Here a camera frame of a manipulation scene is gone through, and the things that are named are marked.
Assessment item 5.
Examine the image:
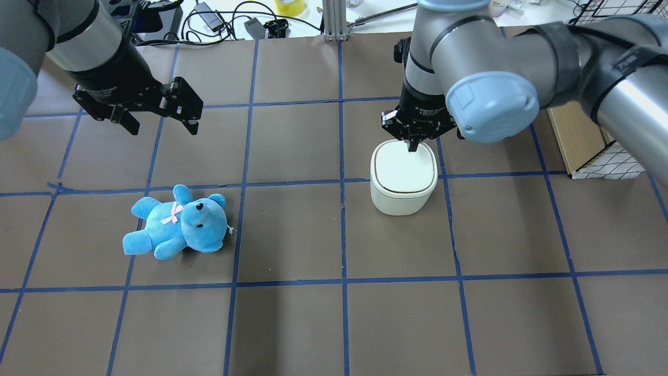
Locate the black power adapter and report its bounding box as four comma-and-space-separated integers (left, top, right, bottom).
194, 2, 224, 32

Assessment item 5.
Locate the blue teddy bear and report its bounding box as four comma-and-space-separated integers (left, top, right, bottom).
122, 185, 234, 260

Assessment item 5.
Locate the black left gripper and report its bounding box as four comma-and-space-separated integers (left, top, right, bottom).
72, 73, 204, 136

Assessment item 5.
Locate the aluminium frame post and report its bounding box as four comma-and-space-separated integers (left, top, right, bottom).
322, 0, 349, 41

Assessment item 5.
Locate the checkered cloth covered box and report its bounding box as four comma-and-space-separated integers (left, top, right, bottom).
547, 101, 645, 180

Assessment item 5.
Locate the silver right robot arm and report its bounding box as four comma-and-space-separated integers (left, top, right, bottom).
381, 1, 667, 186

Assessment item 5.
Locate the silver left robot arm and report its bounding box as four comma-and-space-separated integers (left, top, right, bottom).
1, 1, 204, 140

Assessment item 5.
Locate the yellow tape roll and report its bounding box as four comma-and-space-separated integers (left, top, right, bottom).
274, 0, 306, 17

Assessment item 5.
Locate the white trash can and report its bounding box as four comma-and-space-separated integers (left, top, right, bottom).
370, 140, 438, 216

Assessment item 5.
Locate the white purple cup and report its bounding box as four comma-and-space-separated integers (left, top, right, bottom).
487, 0, 509, 18

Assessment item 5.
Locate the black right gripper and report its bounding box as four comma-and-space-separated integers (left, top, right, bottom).
381, 84, 457, 152

